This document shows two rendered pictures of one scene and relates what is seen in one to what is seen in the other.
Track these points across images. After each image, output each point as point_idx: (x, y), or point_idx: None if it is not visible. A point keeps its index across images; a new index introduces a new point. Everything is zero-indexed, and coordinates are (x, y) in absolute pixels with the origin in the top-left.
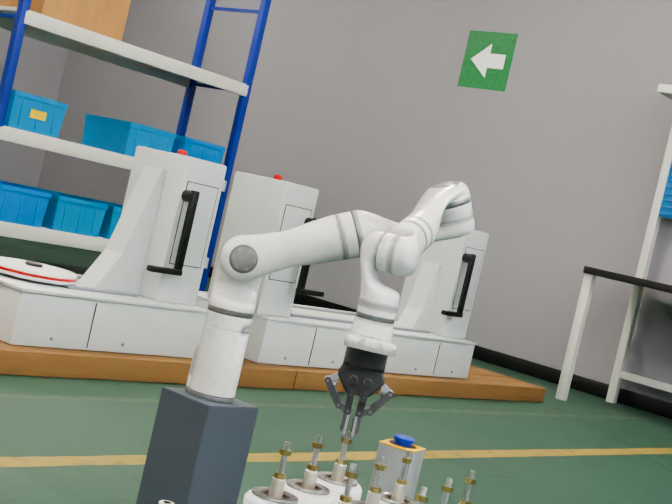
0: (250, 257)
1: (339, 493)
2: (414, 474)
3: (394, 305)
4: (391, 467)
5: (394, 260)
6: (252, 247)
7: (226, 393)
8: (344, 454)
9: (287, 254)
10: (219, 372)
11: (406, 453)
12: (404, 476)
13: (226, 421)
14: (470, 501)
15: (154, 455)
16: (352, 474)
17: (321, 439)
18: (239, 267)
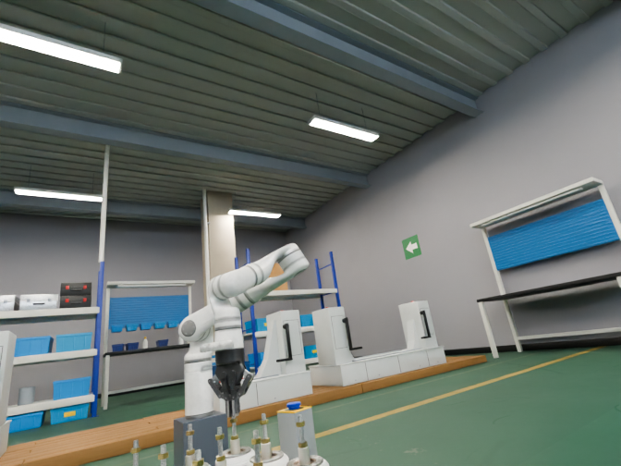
0: (191, 325)
1: (228, 464)
2: (306, 428)
3: (232, 315)
4: (286, 428)
5: (221, 287)
6: (191, 320)
7: (201, 410)
8: (234, 431)
9: (210, 316)
10: (193, 398)
11: (261, 416)
12: (264, 435)
13: (201, 429)
14: (306, 442)
15: (175, 465)
16: (160, 455)
17: (190, 427)
18: (187, 333)
